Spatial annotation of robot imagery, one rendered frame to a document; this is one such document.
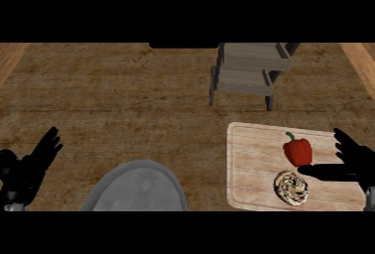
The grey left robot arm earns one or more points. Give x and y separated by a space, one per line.
15 207

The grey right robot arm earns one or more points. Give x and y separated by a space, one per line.
370 199

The red bell pepper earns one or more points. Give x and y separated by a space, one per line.
297 151

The pale wooden cutting board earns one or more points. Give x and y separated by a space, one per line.
255 165

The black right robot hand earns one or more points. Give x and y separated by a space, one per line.
355 162

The swirled brown round pastry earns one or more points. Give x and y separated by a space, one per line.
292 188

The grey tiered basket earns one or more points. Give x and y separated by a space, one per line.
252 71

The grey round plate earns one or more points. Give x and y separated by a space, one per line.
137 188

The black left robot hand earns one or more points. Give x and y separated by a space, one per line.
30 168

